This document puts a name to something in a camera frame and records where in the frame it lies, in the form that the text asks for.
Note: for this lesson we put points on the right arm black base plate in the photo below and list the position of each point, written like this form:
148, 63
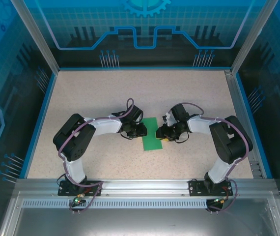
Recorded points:
196, 188

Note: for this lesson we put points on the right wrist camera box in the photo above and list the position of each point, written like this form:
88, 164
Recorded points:
170, 120

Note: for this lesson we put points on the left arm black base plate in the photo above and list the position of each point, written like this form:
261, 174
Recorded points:
66, 190

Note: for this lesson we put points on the green paper sheet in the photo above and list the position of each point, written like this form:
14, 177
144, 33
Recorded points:
152, 141

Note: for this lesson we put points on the aluminium frame post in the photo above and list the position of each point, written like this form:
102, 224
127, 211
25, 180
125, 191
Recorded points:
36, 39
253, 37

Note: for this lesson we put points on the blue table edge strip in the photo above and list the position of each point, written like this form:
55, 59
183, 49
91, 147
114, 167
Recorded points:
39, 125
253, 125

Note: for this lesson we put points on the brushed metal sheet panel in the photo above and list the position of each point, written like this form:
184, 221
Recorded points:
140, 221

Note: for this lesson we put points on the aluminium side rail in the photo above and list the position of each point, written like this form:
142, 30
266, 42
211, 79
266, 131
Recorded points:
239, 110

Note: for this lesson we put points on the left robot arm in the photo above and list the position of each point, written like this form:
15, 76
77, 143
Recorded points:
73, 137

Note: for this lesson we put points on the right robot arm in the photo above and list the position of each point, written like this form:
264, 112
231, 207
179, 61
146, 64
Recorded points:
231, 140

